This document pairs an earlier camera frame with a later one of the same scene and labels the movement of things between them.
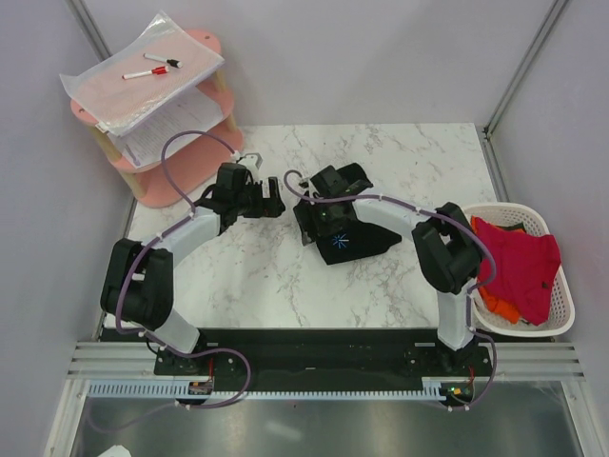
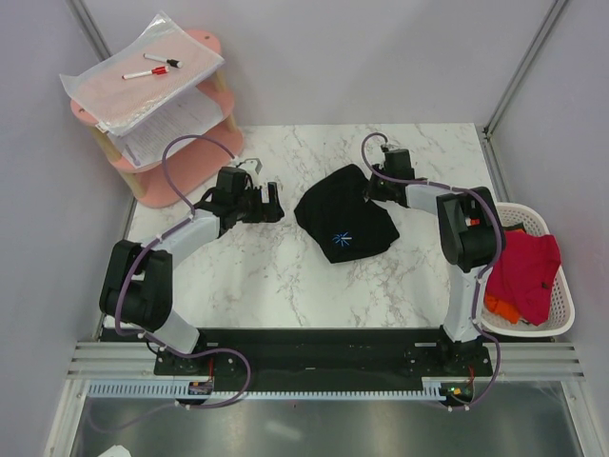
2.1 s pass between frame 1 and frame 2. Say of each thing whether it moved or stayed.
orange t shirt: stayed
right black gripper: moved
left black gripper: stayed
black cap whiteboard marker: stayed
